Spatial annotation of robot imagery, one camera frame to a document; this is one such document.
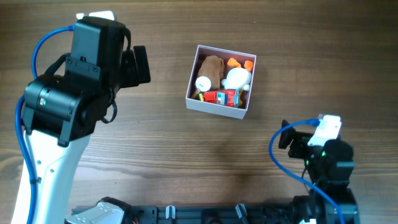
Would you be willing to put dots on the red toy fire truck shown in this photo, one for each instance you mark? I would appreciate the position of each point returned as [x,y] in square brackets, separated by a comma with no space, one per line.
[230,98]

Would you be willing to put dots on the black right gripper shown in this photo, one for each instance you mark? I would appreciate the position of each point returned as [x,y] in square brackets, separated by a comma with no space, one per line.
[300,140]

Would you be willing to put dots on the brown plush bear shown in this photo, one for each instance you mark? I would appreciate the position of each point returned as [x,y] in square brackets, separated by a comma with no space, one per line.
[212,68]

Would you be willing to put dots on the white plush duck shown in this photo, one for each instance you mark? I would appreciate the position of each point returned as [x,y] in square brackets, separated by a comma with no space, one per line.
[239,77]

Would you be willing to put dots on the pink cardboard box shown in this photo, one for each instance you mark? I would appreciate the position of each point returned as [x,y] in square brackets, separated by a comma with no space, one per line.
[195,104]

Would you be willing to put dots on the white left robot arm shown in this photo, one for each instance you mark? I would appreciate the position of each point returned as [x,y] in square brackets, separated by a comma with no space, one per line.
[59,110]

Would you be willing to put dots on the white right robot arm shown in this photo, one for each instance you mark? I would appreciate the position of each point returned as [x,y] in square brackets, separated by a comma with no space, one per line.
[328,161]

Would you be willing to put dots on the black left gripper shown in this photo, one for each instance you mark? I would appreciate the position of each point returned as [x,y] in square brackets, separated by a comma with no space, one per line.
[133,74]

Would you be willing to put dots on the white rattle drum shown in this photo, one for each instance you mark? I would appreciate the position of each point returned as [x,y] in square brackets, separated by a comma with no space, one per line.
[202,84]

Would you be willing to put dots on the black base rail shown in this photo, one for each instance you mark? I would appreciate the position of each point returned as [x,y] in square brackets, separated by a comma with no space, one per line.
[205,214]

